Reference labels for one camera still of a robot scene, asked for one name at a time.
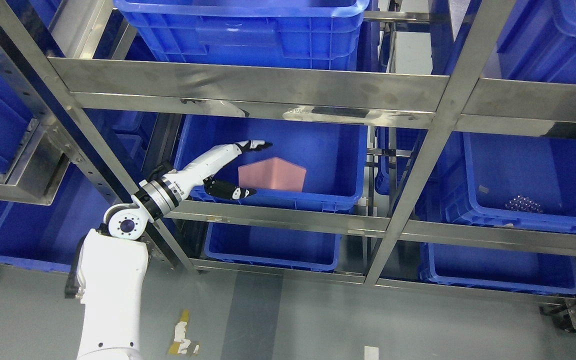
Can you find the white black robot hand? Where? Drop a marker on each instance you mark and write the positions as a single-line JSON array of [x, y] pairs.
[[202, 171]]

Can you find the pink plastic storage box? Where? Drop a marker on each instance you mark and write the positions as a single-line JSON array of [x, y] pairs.
[[274, 174]]

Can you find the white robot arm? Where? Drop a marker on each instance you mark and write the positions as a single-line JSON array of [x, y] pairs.
[[111, 263]]

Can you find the blue crate top shelf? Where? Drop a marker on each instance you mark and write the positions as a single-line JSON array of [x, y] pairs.
[[298, 34]]

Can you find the steel shelf rack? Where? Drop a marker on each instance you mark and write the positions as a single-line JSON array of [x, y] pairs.
[[464, 102]]

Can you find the blue bin right shelf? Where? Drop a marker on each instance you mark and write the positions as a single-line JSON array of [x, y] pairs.
[[495, 180]]

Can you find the blue bin bottom middle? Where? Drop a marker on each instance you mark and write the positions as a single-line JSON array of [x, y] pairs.
[[273, 247]]

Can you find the blue bin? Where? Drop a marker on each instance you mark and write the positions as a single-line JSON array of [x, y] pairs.
[[49, 196], [273, 247], [497, 269]]

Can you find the blue bin far left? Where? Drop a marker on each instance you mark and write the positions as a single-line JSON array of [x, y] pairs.
[[49, 196]]

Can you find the blue bin bottom right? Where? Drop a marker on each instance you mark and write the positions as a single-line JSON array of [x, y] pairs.
[[497, 269]]

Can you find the blue crate top right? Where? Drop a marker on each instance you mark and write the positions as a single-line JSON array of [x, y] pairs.
[[537, 43]]

